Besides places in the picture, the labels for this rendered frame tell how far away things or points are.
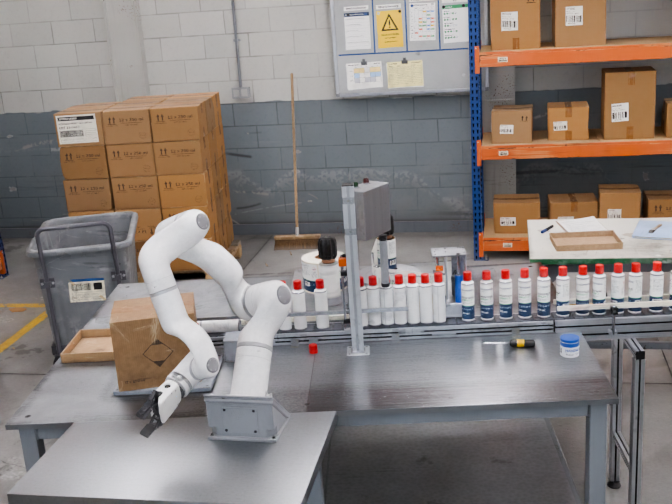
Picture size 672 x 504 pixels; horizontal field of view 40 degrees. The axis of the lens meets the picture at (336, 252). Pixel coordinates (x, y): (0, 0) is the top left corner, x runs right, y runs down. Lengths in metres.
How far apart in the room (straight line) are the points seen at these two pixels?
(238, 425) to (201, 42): 5.65
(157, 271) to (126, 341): 0.56
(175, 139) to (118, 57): 1.79
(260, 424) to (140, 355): 0.62
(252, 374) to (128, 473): 0.50
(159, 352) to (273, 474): 0.78
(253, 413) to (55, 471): 0.64
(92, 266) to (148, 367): 2.34
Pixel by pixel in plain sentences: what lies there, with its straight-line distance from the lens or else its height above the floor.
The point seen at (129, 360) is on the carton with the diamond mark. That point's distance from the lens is 3.41.
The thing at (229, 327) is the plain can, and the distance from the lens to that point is 3.75.
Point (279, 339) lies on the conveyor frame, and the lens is 3.72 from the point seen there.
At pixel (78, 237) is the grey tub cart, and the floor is 0.66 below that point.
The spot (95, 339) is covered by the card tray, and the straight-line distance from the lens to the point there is 4.04.
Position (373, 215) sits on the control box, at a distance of 3.45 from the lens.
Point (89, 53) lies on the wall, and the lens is 8.68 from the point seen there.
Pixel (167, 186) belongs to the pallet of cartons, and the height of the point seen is 0.81.
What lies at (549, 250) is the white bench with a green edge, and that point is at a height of 0.80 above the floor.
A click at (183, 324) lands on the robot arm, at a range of 2.89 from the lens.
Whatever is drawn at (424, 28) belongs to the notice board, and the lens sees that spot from 7.75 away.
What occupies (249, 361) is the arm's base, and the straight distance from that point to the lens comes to 3.06.
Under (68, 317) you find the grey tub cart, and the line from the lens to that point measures 5.83.
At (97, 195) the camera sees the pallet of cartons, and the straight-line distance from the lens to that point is 7.16.
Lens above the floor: 2.25
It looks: 17 degrees down
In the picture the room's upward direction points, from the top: 4 degrees counter-clockwise
